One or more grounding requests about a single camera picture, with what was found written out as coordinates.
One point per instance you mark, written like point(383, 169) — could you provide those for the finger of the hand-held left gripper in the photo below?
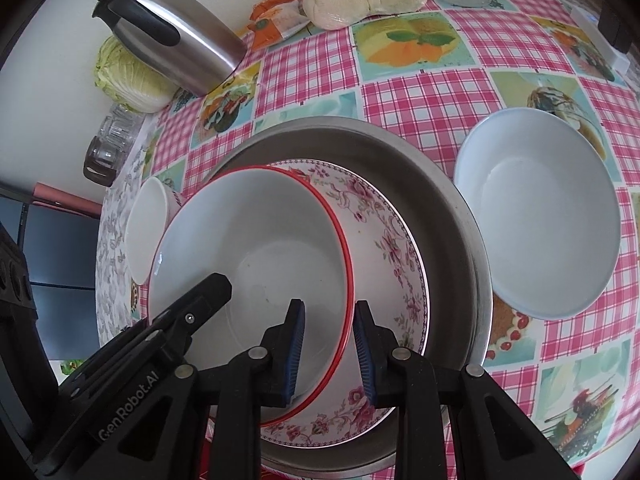
point(205, 300)

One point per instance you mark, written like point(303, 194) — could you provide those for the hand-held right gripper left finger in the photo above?
point(296, 350)

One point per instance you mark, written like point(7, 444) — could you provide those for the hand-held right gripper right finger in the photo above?
point(364, 355)

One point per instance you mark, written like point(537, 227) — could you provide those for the strawberry print red-rimmed bowl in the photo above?
point(260, 240)

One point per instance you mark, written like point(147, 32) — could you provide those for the small floral white bowl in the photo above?
point(145, 230)

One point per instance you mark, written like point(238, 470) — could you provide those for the round pink floral plate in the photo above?
point(385, 240)

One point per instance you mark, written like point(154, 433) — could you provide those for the stainless steel basin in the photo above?
point(400, 180)

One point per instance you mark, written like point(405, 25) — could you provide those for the plain white bowl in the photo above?
point(535, 220)

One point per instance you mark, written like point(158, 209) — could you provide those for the grey floral cloth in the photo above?
point(112, 260)

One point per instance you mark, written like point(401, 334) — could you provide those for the blue-grey fridge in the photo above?
point(55, 260)

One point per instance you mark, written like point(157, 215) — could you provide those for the pink rolled mat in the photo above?
point(65, 200)

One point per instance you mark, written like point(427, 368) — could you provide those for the clear glass tumbler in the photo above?
point(117, 130)
point(129, 112)

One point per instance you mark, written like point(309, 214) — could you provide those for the napa cabbage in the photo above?
point(125, 85)

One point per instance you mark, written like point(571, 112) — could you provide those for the stainless steel thermos jug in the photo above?
point(200, 45)

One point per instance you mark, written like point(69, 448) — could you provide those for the orange snack packet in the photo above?
point(280, 27)
point(275, 2)

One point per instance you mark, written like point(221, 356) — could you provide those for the white power strip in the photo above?
point(595, 35)

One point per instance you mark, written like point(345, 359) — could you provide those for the black charger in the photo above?
point(614, 30)

